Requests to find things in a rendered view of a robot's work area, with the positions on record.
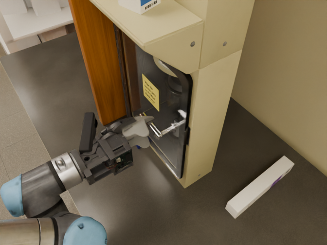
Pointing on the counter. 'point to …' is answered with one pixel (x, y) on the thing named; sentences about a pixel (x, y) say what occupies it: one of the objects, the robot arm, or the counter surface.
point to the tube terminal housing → (212, 79)
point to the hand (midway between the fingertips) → (147, 120)
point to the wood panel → (99, 59)
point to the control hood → (160, 31)
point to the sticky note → (151, 92)
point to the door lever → (158, 129)
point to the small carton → (138, 5)
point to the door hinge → (118, 55)
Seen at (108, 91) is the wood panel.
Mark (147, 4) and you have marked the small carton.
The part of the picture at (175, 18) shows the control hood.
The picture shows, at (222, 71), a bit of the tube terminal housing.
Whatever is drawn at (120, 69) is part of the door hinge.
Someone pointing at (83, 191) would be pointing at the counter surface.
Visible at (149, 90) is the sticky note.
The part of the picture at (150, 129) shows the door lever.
